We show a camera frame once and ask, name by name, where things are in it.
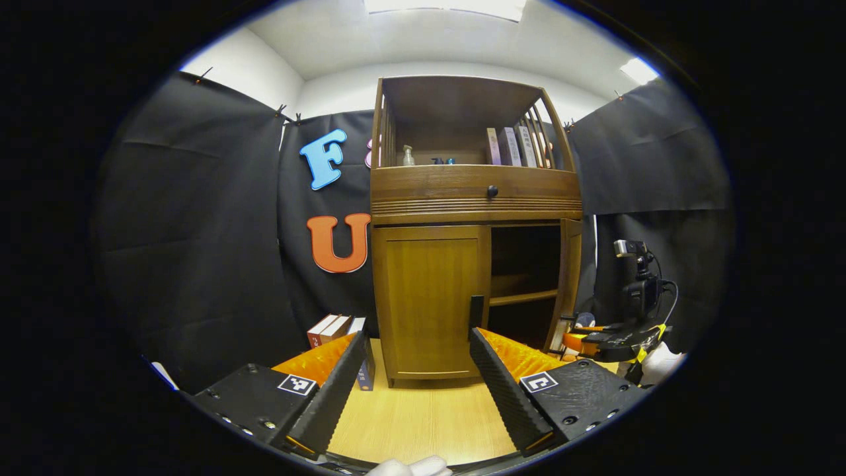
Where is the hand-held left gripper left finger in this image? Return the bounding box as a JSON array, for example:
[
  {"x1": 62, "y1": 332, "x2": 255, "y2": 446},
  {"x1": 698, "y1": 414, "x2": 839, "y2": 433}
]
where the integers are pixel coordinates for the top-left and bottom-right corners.
[{"x1": 190, "y1": 329, "x2": 367, "y2": 458}]

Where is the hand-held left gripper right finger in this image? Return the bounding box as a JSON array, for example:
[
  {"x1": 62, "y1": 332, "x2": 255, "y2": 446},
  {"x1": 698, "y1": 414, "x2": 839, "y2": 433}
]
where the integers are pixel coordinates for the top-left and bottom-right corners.
[{"x1": 469, "y1": 328, "x2": 652, "y2": 457}]

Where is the wooden cabinet door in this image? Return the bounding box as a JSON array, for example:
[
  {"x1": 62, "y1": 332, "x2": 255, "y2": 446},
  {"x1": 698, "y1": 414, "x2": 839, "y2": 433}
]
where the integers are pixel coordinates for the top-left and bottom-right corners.
[
  {"x1": 372, "y1": 225, "x2": 492, "y2": 381},
  {"x1": 543, "y1": 218, "x2": 584, "y2": 351}
]

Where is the wooden double-door shoe cabinet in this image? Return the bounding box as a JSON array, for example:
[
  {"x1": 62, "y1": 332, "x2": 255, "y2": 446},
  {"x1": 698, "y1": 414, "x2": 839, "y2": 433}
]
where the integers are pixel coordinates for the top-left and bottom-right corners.
[{"x1": 370, "y1": 75, "x2": 584, "y2": 387}]

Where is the blue book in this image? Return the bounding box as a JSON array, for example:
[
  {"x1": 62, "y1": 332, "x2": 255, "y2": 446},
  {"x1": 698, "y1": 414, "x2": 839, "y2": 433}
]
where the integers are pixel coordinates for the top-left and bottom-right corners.
[{"x1": 348, "y1": 317, "x2": 376, "y2": 391}]

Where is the white upright book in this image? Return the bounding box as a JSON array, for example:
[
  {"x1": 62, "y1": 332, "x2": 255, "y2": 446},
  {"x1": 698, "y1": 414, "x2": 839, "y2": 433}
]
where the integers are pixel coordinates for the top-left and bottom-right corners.
[{"x1": 517, "y1": 126, "x2": 537, "y2": 168}]

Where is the grey upright book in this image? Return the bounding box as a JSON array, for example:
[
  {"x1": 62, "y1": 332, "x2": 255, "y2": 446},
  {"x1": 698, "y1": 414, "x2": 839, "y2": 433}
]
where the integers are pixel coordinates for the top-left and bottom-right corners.
[{"x1": 499, "y1": 127, "x2": 523, "y2": 167}]

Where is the ceiling light panel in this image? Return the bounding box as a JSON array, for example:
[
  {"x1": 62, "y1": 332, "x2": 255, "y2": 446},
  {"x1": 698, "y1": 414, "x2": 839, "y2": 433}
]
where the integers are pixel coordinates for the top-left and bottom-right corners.
[
  {"x1": 619, "y1": 57, "x2": 662, "y2": 85},
  {"x1": 364, "y1": 0, "x2": 528, "y2": 22}
]

